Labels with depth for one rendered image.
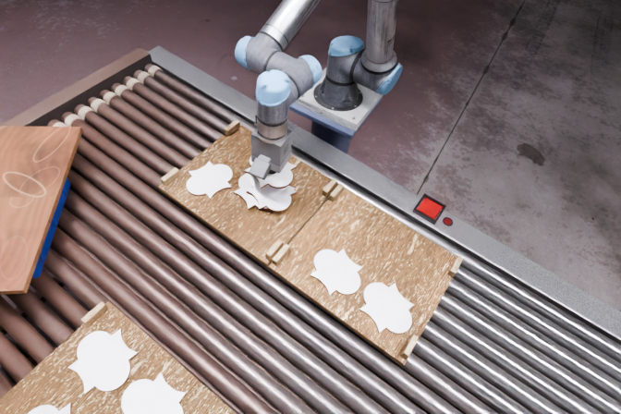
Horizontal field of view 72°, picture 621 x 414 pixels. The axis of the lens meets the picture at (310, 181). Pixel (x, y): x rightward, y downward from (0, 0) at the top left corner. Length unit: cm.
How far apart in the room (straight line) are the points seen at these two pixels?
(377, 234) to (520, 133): 217
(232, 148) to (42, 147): 52
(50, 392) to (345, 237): 77
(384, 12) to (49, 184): 100
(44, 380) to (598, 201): 289
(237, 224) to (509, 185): 202
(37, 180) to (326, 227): 77
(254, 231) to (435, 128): 202
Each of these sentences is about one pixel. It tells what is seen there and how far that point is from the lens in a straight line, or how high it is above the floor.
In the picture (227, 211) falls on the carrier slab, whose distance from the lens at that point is 125.
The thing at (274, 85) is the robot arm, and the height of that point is 136.
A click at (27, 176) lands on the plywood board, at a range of 134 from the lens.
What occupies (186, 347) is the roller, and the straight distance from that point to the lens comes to 112.
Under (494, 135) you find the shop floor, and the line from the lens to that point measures 317.
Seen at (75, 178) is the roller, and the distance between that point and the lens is 145.
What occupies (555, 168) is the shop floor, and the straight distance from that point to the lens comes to 317.
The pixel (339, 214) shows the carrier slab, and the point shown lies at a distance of 126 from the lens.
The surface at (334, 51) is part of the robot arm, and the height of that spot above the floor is 111.
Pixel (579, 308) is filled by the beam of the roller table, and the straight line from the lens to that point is 141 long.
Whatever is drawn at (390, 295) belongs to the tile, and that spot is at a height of 94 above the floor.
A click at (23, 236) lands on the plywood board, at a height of 104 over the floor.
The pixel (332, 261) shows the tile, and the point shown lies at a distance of 117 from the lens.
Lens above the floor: 197
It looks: 52 degrees down
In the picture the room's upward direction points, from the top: 8 degrees clockwise
